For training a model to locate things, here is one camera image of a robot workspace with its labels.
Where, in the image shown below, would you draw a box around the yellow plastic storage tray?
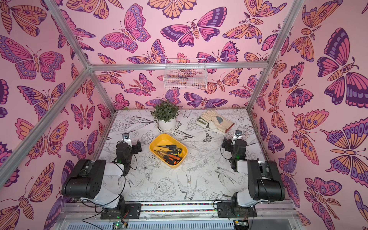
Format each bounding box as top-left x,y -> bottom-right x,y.
149,134 -> 188,168

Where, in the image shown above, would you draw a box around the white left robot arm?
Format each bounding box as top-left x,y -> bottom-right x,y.
61,140 -> 142,220

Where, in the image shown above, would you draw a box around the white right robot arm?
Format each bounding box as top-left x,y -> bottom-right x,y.
213,138 -> 286,219

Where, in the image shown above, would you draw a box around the large black yellow screwdriver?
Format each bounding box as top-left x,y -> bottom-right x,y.
158,145 -> 183,153

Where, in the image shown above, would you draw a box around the beige work glove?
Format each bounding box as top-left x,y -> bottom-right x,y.
201,110 -> 234,133

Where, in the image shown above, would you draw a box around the white green work glove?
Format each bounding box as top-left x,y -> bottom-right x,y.
196,117 -> 227,134

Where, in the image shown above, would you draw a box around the white pot saucer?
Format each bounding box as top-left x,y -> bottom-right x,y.
157,126 -> 176,133

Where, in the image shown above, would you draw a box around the white plant pot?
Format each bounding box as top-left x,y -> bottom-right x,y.
158,118 -> 177,129

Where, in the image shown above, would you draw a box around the green potted plant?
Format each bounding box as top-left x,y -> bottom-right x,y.
150,101 -> 179,123

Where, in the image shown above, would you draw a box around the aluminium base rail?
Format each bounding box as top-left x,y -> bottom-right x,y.
53,201 -> 303,230

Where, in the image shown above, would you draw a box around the white wire basket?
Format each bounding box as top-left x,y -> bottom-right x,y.
162,58 -> 208,90

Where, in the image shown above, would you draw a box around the aluminium frame bars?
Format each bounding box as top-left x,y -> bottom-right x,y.
1,1 -> 304,186

